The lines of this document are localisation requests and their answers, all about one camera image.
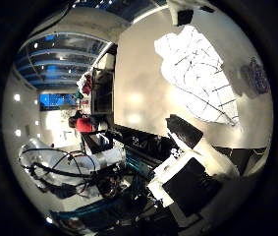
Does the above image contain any person in red shirt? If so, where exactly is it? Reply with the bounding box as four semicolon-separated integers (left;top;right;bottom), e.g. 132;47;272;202
68;110;101;134

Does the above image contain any teal cable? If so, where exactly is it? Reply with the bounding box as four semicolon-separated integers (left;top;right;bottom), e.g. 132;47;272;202
50;152;149;224

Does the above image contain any blue lit screen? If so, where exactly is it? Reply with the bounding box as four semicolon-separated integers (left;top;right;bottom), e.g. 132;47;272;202
39;92;78;111

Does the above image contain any white cloth with grid lines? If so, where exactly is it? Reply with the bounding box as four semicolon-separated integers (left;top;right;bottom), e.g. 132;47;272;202
153;25;241;126

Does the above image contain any black cable bundle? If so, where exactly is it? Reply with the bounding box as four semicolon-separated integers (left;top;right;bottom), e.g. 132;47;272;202
20;147;97;198

